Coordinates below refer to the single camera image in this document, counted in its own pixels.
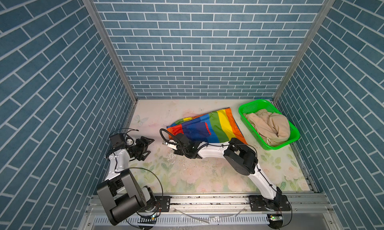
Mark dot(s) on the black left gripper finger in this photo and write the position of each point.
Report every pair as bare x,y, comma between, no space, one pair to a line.
144,154
146,141

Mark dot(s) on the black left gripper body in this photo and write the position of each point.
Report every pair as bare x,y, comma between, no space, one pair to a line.
137,149

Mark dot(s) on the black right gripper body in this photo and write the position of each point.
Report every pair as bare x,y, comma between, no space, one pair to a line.
179,151

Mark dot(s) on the rainbow striped shorts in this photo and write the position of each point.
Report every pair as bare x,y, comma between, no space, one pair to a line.
213,127

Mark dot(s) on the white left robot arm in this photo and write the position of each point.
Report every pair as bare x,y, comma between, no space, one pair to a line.
120,194

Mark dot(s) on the beige shorts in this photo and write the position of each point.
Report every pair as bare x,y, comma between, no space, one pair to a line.
274,128

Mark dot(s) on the green plastic basket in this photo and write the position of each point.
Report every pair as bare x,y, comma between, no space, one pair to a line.
257,105

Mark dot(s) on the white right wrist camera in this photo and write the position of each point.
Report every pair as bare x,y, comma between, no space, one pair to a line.
180,140

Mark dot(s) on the white vented cable tray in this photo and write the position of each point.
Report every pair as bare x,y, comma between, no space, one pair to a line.
180,220

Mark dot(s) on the aluminium left corner post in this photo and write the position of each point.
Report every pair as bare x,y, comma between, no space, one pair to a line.
91,8

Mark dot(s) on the aluminium corner post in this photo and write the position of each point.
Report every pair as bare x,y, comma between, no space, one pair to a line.
318,20
91,8

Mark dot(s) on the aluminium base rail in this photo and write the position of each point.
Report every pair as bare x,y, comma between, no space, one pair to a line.
301,211

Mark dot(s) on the aluminium right corner post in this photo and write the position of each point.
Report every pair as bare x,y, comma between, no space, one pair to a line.
318,20

